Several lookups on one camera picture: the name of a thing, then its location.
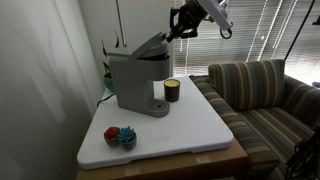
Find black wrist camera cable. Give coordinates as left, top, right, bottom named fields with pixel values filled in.
left=218, top=27, right=234, bottom=40

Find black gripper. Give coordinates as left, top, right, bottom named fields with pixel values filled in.
left=165, top=0, right=209, bottom=43

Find black coffee maker power cable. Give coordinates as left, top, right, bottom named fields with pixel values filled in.
left=96, top=92, right=118, bottom=108

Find white plastic table board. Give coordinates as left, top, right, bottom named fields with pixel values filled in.
left=76, top=76, right=234, bottom=170

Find striped sofa cushion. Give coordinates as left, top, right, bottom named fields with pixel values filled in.
left=208, top=59, right=287, bottom=112

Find striped fabric sofa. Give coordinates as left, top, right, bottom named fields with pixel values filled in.
left=189, top=74, right=320, bottom=180

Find brown wooden table base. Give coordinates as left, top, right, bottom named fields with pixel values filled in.
left=75, top=138, right=250, bottom=180

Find black tripod frame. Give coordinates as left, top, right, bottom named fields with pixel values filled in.
left=285, top=124, right=320, bottom=180

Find black slanted stand pole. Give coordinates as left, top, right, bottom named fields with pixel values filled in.
left=283, top=0, right=316, bottom=61

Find dark candle jar yellow wax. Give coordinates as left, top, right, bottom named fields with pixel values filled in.
left=163, top=78, right=181, bottom=103

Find gray coffee maker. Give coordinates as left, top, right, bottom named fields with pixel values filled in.
left=109, top=32, right=172, bottom=118

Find blue succulent in small pot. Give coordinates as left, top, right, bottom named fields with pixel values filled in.
left=117, top=126, right=138, bottom=151

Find thin metal lamp pole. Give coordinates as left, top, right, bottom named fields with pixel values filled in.
left=115, top=0, right=128, bottom=48

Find white window blinds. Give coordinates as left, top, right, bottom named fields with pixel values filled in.
left=173, top=0, right=320, bottom=84

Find red succulent in small pot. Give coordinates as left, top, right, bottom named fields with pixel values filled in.
left=103, top=126, right=121, bottom=148

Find snake plant in teal pot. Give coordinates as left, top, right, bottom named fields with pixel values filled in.
left=101, top=31, right=120, bottom=94

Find gray coffee maker lid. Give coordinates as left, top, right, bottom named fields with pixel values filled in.
left=131, top=32, right=170, bottom=60

